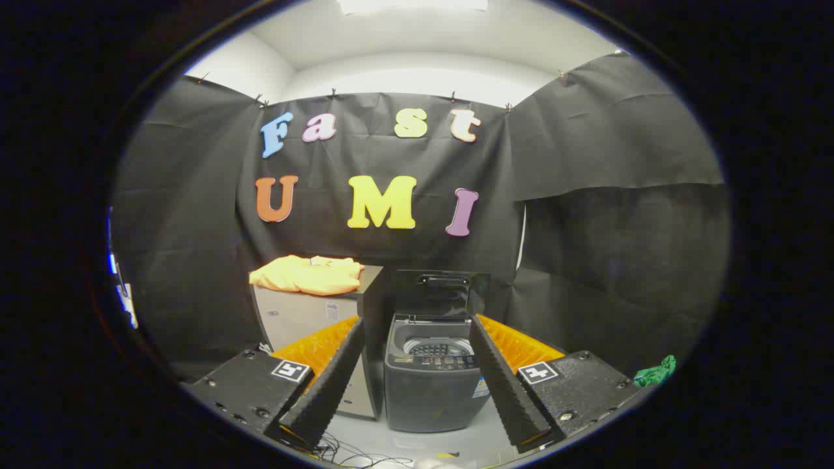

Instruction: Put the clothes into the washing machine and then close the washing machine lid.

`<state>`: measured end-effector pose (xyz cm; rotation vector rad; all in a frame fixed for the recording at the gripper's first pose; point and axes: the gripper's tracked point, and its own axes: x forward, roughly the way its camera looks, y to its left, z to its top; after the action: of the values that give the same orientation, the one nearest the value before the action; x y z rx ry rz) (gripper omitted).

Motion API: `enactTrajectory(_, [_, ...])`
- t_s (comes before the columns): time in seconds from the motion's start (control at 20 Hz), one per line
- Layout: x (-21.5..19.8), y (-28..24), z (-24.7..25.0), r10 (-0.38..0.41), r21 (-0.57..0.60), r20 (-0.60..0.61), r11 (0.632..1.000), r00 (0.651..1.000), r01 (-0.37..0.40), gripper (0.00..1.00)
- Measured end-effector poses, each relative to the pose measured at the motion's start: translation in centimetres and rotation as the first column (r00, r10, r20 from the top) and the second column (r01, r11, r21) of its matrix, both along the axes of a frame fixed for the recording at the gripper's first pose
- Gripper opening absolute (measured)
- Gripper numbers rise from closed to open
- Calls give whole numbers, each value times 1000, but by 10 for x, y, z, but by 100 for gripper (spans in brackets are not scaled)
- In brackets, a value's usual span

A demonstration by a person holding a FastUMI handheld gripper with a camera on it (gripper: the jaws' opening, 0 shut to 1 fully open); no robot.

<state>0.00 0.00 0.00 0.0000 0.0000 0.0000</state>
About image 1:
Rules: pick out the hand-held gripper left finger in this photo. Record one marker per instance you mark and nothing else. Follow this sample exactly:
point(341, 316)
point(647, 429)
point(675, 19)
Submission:
point(332, 384)

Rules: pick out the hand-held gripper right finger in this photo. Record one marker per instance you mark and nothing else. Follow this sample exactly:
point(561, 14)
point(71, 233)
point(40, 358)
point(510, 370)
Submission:
point(502, 384)

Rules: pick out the grey washing machine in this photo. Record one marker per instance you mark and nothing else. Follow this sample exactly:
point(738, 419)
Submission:
point(423, 397)

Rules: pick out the dark washing machine lid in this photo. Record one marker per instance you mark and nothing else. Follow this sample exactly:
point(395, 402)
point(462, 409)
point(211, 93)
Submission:
point(443, 296)

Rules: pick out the orange shirt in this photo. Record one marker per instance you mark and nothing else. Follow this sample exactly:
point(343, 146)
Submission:
point(306, 277)

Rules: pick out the grey cabinet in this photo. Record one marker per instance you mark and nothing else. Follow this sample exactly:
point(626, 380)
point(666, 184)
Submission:
point(293, 316)

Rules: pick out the green cloth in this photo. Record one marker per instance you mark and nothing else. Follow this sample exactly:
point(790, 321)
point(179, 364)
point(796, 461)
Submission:
point(655, 372)

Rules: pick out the white blue object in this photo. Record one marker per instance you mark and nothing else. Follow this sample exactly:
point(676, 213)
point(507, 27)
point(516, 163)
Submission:
point(127, 299)

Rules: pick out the ceiling light panel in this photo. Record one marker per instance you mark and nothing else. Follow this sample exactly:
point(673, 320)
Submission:
point(410, 5)

